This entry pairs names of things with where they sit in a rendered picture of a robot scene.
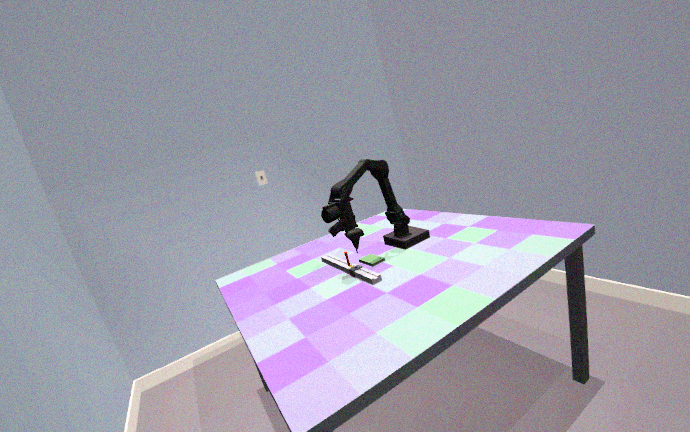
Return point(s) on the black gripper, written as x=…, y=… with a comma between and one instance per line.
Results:
x=351, y=232

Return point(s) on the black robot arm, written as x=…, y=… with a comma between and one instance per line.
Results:
x=342, y=190

